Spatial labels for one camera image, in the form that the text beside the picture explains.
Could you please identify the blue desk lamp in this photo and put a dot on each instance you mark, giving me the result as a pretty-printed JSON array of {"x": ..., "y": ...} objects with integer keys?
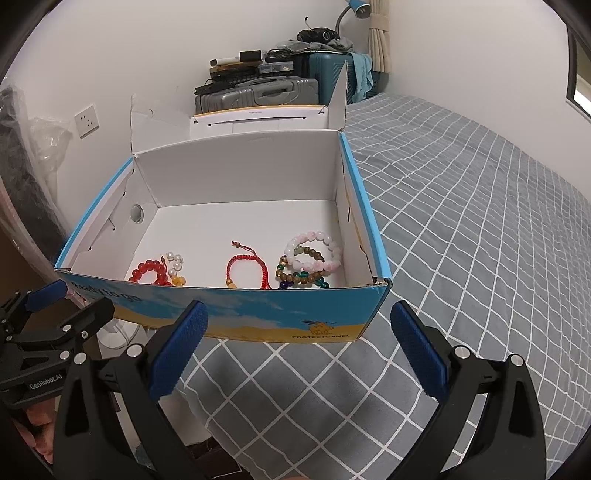
[{"x": 358, "y": 7}]

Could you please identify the teal cloth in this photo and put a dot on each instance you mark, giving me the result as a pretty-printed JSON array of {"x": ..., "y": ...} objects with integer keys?
[{"x": 360, "y": 74}]

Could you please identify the clear plastic bag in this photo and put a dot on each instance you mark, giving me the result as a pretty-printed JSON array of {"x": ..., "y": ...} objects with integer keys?
[{"x": 46, "y": 143}]

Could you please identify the teal suitcase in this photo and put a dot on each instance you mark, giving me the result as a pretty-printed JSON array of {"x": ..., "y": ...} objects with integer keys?
[{"x": 323, "y": 67}]

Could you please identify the dark framed window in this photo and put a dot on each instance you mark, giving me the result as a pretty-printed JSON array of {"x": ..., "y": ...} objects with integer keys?
[{"x": 579, "y": 92}]

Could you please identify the person's left hand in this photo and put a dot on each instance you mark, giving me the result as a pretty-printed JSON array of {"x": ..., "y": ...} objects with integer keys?
[{"x": 42, "y": 429}]

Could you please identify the blue and yellow cardboard box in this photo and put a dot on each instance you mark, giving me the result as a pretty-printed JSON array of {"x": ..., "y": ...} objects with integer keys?
[{"x": 231, "y": 318}]

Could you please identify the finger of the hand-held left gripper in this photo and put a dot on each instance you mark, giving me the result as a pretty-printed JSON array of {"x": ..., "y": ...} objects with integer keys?
[
  {"x": 46, "y": 293},
  {"x": 97, "y": 314}
]

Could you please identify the pile of black devices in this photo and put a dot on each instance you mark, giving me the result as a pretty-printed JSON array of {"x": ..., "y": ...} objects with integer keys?
[{"x": 240, "y": 69}]

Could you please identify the white wall socket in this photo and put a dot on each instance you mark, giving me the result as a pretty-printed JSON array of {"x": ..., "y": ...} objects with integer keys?
[{"x": 87, "y": 121}]

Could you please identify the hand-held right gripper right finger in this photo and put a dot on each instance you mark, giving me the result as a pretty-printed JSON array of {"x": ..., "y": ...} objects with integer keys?
[{"x": 420, "y": 355}]

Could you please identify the beige curtain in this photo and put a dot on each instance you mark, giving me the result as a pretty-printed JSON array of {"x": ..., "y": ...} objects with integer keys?
[{"x": 379, "y": 37}]

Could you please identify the grey suitcase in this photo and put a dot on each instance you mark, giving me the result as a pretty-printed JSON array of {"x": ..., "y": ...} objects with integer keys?
[{"x": 268, "y": 94}]

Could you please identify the grey checked bed sheet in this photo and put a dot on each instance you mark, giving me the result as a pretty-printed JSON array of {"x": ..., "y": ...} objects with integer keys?
[{"x": 461, "y": 254}]

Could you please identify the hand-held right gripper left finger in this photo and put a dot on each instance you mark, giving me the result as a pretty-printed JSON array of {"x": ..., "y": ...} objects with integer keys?
[{"x": 178, "y": 350}]

